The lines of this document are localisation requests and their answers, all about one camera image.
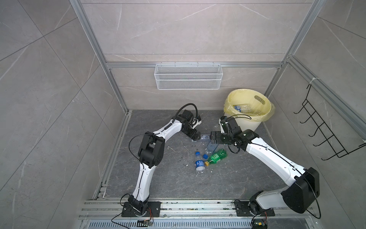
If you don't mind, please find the green sprite bottle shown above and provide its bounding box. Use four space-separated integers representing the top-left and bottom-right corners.
204 149 227 167

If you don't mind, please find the pocari sweat bottle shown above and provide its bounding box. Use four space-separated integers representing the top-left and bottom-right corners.
233 104 253 114

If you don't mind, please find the pocari bottle white cap front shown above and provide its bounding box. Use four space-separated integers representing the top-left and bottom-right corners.
195 152 205 175

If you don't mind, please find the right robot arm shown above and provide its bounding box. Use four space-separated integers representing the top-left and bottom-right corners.
210 116 320 215

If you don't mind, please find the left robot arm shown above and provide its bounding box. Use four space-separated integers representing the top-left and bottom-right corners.
128 110 202 216

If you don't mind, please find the white bin with yellow bag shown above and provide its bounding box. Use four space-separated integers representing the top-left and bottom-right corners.
224 89 275 131

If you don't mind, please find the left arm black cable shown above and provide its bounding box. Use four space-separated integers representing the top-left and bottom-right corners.
171 102 198 124

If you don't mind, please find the white wire mesh basket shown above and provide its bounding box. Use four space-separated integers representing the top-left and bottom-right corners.
154 64 223 90

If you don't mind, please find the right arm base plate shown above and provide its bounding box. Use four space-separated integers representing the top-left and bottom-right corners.
233 199 275 217

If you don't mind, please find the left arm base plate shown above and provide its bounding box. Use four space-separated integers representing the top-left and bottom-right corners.
121 201 162 218

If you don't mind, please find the black wire hook rack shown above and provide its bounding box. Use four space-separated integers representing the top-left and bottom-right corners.
294 84 366 161

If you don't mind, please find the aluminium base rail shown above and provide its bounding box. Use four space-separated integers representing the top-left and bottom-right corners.
77 198 322 229

